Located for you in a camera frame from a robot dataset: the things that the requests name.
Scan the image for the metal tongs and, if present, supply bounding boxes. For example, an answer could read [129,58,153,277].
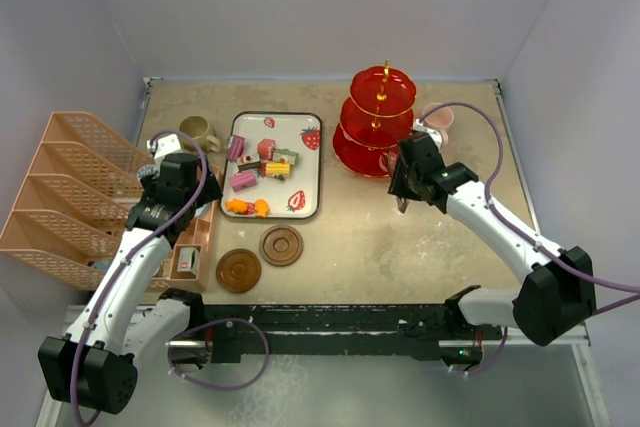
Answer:
[385,153,409,214]

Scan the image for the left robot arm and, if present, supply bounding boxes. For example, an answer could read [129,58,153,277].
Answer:
[38,129,222,426]

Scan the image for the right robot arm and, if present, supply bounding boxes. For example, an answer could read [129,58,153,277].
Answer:
[389,129,597,346]

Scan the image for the round blue white tin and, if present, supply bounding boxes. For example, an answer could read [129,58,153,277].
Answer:
[136,164,157,181]

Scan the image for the beige ceramic mug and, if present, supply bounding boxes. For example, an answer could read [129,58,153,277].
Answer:
[179,116,223,153]

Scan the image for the pink mug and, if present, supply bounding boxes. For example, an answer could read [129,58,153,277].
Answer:
[421,103,454,146]

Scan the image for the purple cake slice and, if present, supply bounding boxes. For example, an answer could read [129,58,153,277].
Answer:
[226,134,245,162]

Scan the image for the orange fish cake left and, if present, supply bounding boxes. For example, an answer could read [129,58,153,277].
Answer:
[225,199,249,215]

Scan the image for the orange fish cake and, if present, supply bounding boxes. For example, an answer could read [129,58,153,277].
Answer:
[225,199,249,215]
[247,199,270,218]

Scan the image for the chocolate cake slice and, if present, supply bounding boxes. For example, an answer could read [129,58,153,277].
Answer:
[237,156,262,172]

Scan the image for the red three-tier cake stand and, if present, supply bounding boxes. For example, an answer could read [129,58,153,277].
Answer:
[332,61,417,178]

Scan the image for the small grey box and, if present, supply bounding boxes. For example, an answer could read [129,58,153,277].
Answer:
[176,246,200,275]

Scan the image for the orange fish cake right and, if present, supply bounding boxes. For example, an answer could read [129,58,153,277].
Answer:
[247,199,270,218]

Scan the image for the salmon pink cake slice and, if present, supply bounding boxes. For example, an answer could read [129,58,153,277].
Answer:
[257,138,276,162]

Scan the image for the yellow cake slice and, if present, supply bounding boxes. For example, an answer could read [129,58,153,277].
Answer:
[262,162,291,181]

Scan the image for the green cake slice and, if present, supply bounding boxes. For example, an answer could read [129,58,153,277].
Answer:
[272,149,299,166]

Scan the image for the brown wooden coaster left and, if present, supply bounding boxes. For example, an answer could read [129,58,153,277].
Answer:
[216,249,262,293]

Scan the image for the brown wooden coaster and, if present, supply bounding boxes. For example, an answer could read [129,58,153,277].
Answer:
[259,224,304,267]
[216,249,262,293]

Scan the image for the pink desk organizer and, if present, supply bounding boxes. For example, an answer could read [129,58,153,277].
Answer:
[0,111,223,293]

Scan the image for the white strawberry tray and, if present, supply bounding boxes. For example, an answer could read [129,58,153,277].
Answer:
[220,111,322,220]

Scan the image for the brown wooden coaster right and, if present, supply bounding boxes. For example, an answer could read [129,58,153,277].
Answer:
[259,224,304,267]

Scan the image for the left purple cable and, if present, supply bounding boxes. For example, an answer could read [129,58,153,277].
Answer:
[69,130,209,427]

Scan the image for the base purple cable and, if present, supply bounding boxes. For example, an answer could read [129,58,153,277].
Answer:
[167,316,272,392]

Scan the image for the black base frame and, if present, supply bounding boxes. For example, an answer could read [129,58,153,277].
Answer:
[164,289,506,366]

